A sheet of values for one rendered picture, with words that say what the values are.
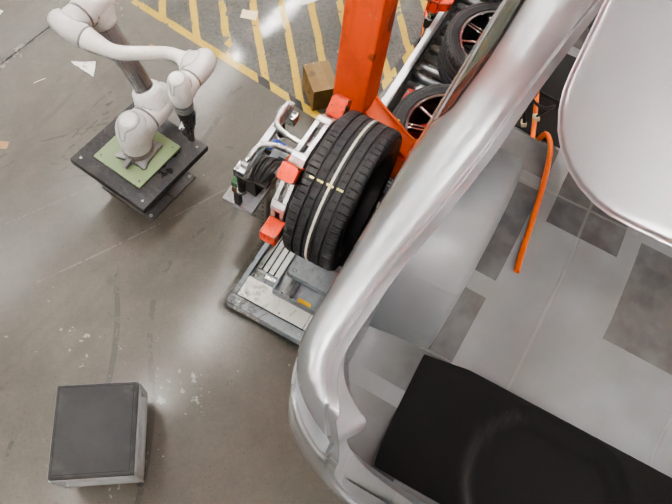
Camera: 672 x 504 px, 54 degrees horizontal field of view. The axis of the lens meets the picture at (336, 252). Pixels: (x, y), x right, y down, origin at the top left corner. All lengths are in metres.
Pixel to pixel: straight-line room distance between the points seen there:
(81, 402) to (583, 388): 2.05
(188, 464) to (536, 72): 2.32
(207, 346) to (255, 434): 0.51
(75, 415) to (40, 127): 1.84
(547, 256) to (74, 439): 2.08
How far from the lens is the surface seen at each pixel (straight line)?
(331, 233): 2.52
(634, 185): 0.57
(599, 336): 2.64
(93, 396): 3.09
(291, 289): 3.32
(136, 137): 3.41
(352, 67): 2.85
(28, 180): 4.05
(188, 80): 2.88
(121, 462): 3.01
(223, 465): 3.29
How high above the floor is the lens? 3.25
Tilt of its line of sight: 64 degrees down
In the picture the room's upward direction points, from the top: 11 degrees clockwise
